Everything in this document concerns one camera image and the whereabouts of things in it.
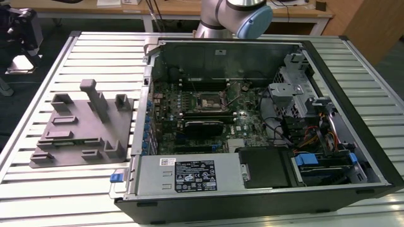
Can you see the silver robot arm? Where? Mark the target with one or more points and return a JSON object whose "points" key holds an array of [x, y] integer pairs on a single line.
{"points": [[221, 14]]}

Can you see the CPU socket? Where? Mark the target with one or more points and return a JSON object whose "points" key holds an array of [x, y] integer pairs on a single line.
{"points": [[211, 104]]}

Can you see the wooden desk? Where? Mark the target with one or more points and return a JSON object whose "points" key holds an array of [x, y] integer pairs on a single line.
{"points": [[95, 10]]}

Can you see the grey chair foot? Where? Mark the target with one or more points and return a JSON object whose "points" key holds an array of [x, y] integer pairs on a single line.
{"points": [[6, 87]]}

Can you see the grey parts rack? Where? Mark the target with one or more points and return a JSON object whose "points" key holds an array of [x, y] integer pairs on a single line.
{"points": [[86, 123]]}

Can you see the green RAM stick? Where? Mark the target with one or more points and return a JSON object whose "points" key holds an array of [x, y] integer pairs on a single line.
{"points": [[79, 142]]}

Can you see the black RAM slot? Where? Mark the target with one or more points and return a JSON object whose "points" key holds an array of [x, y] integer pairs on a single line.
{"points": [[206, 85], [206, 81]]}

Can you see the blue case latch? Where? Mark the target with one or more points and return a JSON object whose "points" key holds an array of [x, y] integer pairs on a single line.
{"points": [[117, 177]]}

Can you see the black graphics card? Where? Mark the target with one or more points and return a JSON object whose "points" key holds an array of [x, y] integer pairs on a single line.
{"points": [[203, 130]]}

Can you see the grey power supply unit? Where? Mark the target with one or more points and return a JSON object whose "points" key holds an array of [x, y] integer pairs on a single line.
{"points": [[151, 175]]}

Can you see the coin cell battery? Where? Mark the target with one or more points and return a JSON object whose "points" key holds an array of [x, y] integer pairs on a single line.
{"points": [[245, 88]]}

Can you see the black expansion slot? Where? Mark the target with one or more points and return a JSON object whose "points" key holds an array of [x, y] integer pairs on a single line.
{"points": [[195, 149]]}

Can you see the green motherboard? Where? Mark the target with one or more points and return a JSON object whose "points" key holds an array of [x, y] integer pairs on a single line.
{"points": [[250, 127]]}

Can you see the silver chipset heatsink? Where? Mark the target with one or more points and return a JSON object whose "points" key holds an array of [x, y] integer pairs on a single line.
{"points": [[237, 144]]}

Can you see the silver drive cage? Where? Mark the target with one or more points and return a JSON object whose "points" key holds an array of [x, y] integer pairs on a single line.
{"points": [[298, 78]]}

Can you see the small brown box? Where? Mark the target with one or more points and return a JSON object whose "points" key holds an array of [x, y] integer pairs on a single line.
{"points": [[321, 6]]}

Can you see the black plastic cover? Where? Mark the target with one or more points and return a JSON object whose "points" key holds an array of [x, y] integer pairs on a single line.
{"points": [[265, 168]]}

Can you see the black PC case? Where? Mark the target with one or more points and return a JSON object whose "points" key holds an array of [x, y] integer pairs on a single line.
{"points": [[221, 208]]}

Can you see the hard disk in blue carrier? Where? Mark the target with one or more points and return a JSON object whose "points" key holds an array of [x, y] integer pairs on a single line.
{"points": [[306, 159]]}

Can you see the brown wooden cabinet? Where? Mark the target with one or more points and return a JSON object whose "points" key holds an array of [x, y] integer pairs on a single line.
{"points": [[373, 28]]}

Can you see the blue release tab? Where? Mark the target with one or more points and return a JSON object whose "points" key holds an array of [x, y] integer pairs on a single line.
{"points": [[353, 159]]}

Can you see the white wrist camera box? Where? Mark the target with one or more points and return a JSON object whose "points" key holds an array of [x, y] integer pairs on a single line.
{"points": [[21, 62]]}

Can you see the grey metal bracket plate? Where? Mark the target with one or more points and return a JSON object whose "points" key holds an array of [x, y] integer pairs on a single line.
{"points": [[281, 91]]}

